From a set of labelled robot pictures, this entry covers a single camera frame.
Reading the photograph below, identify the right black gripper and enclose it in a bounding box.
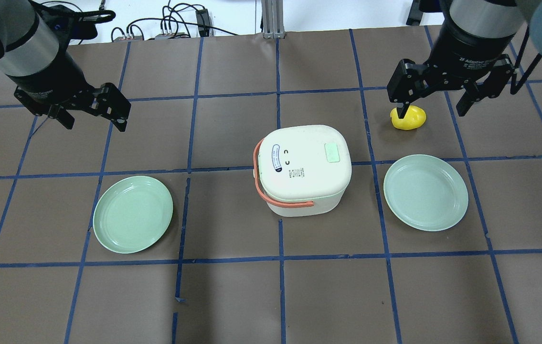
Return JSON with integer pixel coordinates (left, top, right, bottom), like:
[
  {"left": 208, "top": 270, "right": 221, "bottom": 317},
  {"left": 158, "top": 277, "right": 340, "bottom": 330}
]
[{"left": 387, "top": 15, "right": 520, "bottom": 119}]

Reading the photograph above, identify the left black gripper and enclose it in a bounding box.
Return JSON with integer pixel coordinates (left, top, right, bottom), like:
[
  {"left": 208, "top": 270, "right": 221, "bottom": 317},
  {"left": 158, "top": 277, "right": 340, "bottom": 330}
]
[{"left": 13, "top": 50, "right": 131, "bottom": 132}]

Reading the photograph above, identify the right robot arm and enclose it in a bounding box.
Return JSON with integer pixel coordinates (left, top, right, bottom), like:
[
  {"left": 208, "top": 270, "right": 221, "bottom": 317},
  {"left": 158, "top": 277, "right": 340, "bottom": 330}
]
[{"left": 387, "top": 0, "right": 542, "bottom": 119}]

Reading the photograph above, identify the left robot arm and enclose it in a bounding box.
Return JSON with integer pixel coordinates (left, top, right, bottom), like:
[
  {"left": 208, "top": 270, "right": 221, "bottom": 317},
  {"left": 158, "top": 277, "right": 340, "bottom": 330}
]
[{"left": 0, "top": 0, "right": 131, "bottom": 131}]

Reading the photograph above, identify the yellow lemon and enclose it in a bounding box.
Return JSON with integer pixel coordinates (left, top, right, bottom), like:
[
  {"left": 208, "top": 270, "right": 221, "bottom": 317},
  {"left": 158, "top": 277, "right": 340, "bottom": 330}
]
[{"left": 390, "top": 106, "right": 426, "bottom": 130}]

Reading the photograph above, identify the green plate left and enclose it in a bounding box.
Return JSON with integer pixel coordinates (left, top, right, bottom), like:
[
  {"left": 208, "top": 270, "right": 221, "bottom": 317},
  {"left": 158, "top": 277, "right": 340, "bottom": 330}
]
[{"left": 92, "top": 175, "right": 173, "bottom": 254}]

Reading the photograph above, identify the green plate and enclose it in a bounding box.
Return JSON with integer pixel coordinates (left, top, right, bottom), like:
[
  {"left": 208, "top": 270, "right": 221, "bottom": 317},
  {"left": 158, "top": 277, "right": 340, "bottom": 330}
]
[
  {"left": 383, "top": 154, "right": 469, "bottom": 232},
  {"left": 92, "top": 175, "right": 173, "bottom": 254}
]

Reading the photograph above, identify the green plate right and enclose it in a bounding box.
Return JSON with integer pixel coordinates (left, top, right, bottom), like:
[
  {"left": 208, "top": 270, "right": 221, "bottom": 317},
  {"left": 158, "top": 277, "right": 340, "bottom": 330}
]
[{"left": 383, "top": 154, "right": 469, "bottom": 232}]

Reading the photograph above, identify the black power adapter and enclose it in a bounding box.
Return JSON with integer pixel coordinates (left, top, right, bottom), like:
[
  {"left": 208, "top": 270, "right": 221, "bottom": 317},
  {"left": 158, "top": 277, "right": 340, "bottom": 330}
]
[{"left": 196, "top": 9, "right": 212, "bottom": 37}]

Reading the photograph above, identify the black cables bundle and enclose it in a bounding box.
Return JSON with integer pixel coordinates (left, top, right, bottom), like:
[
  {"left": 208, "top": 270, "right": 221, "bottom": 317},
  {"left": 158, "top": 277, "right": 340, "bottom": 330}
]
[{"left": 111, "top": 0, "right": 252, "bottom": 43}]

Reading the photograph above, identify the aluminium frame post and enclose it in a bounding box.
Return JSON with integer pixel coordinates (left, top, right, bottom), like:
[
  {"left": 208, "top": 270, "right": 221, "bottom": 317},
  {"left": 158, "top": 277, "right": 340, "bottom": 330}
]
[{"left": 261, "top": 0, "right": 286, "bottom": 39}]

